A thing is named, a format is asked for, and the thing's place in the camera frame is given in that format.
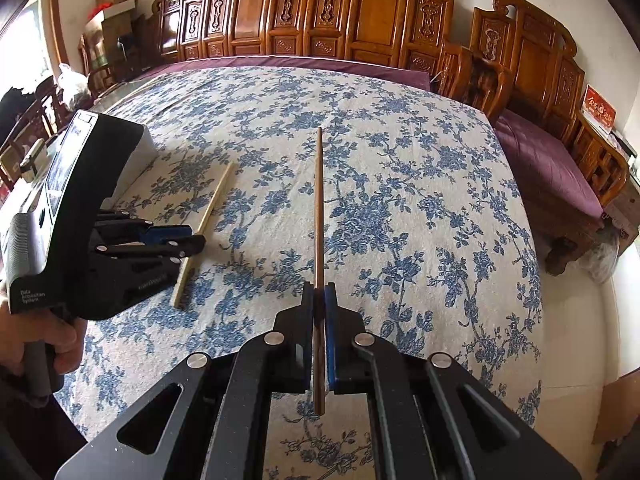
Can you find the red desk calendar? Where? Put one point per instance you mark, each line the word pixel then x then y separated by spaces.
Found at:
pixel 599 109

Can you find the wooden side table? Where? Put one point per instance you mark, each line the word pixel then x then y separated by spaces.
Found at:
pixel 625 210

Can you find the light bamboo chopstick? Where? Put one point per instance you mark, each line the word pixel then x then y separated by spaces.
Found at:
pixel 215 200

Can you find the blue floral tablecloth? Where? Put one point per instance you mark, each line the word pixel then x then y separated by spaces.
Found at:
pixel 400 210

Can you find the dark brown wooden chopstick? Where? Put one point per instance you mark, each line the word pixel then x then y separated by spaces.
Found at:
pixel 319 210

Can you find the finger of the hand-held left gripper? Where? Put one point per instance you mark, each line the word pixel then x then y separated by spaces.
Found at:
pixel 165 232
pixel 190 246

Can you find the white plastic bag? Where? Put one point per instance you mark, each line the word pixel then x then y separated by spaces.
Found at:
pixel 74 85

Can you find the short purple cushion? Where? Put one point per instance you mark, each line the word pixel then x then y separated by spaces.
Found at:
pixel 545 170

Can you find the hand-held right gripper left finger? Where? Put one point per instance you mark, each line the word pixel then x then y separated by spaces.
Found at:
pixel 300 330

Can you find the short carved wooden sofa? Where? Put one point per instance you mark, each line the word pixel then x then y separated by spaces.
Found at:
pixel 535 55

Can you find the large cardboard box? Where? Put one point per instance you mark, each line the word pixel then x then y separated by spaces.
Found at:
pixel 119 30

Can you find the long purple cushion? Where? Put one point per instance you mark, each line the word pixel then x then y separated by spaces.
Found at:
pixel 300 62

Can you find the long carved wooden sofa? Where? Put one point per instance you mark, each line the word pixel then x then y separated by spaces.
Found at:
pixel 310 10

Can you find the clear plastic bag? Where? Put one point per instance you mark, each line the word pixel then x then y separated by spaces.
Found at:
pixel 602 257

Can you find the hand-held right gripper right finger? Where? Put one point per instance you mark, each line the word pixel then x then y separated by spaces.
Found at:
pixel 330 340

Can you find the brown cardboard sheet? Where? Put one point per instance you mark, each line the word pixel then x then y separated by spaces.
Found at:
pixel 617 400

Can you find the person's left hand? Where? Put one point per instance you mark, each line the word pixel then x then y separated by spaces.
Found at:
pixel 70 342

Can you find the dark wooden chair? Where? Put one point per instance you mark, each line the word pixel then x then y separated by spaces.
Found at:
pixel 30 120

